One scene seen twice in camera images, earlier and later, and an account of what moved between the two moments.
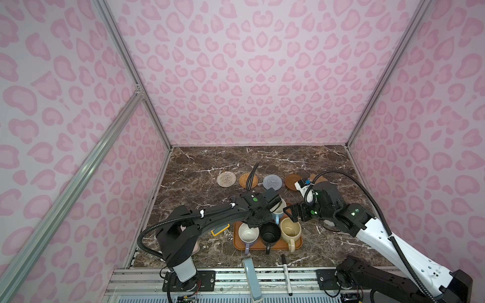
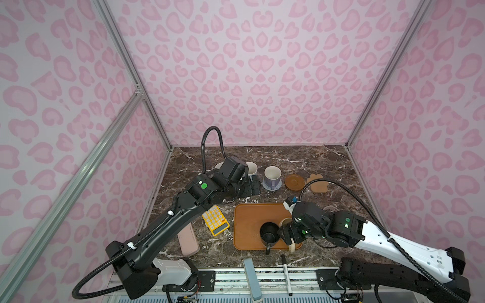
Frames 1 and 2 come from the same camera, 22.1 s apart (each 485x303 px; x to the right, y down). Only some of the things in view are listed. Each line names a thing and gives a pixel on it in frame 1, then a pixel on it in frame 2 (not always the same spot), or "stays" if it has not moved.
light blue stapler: x=252 y=281 stays
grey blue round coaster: x=272 y=181 stays
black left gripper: x=255 y=224 -> x=249 y=189
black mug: x=270 y=233 stays
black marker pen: x=284 y=261 stays
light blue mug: x=277 y=214 -> x=252 y=168
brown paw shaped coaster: x=319 y=178 stays
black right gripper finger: x=292 y=212 -> x=286 y=233
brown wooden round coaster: x=290 y=180 stays
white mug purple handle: x=247 y=235 -> x=272 y=175
